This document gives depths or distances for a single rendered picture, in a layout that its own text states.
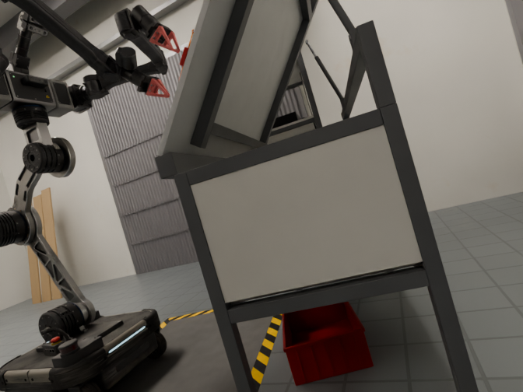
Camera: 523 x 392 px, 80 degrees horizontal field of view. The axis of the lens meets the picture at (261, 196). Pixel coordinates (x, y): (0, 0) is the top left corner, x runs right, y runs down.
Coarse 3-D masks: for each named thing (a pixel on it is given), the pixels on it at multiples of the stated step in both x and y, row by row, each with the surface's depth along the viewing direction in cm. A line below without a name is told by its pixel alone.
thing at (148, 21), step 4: (144, 16) 113; (148, 16) 113; (152, 16) 114; (144, 20) 113; (148, 20) 113; (152, 20) 113; (156, 20) 115; (144, 24) 113; (148, 24) 113; (152, 24) 110; (156, 24) 111; (144, 28) 114; (148, 28) 113; (152, 28) 111; (148, 32) 111; (152, 32) 113; (148, 36) 112
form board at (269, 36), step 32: (224, 0) 87; (256, 0) 107; (288, 0) 138; (224, 32) 94; (256, 32) 117; (288, 32) 155; (192, 64) 84; (256, 64) 130; (192, 96) 90; (224, 96) 112; (256, 96) 146; (192, 128) 98; (256, 128) 167
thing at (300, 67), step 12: (300, 60) 195; (300, 72) 230; (300, 84) 250; (312, 96) 196; (312, 108) 196; (300, 120) 202; (312, 120) 197; (276, 132) 203; (288, 132) 228; (300, 132) 246
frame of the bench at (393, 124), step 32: (320, 128) 77; (352, 128) 75; (224, 160) 83; (256, 160) 81; (416, 192) 73; (192, 224) 87; (416, 224) 74; (320, 288) 83; (352, 288) 79; (384, 288) 77; (416, 288) 75; (448, 288) 74; (224, 320) 87; (448, 320) 74; (448, 352) 75
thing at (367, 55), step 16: (352, 32) 87; (368, 32) 73; (352, 48) 90; (368, 48) 73; (352, 64) 95; (368, 64) 74; (384, 64) 73; (352, 80) 105; (384, 80) 73; (352, 96) 130; (384, 96) 73
